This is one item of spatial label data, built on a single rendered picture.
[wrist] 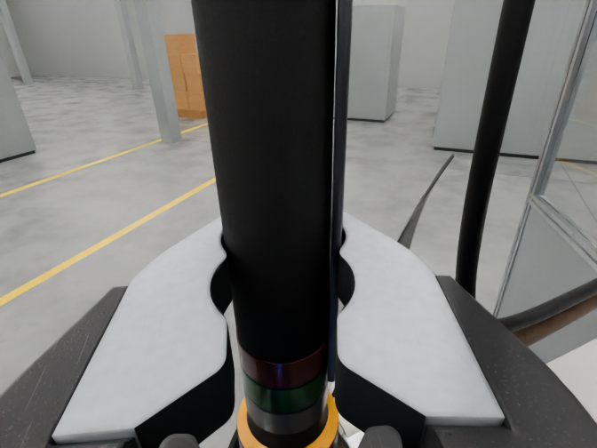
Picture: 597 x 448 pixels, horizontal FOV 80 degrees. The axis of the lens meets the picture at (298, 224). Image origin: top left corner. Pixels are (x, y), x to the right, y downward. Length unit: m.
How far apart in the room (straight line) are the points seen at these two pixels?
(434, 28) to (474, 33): 6.74
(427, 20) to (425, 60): 1.03
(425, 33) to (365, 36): 5.12
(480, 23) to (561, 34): 0.88
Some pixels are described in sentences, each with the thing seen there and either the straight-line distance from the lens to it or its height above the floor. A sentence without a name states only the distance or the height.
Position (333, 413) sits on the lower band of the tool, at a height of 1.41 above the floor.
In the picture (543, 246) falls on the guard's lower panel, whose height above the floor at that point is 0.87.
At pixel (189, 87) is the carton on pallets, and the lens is 8.38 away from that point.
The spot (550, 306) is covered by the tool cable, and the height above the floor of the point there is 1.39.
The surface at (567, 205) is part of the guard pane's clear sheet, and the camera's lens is 1.45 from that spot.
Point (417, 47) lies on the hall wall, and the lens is 12.25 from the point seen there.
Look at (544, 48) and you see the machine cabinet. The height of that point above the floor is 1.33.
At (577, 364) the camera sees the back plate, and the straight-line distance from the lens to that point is 0.56.
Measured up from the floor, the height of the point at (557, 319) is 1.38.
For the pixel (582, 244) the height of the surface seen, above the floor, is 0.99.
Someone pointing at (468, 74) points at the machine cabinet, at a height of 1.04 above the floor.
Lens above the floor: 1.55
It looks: 28 degrees down
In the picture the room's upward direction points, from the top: 1 degrees counter-clockwise
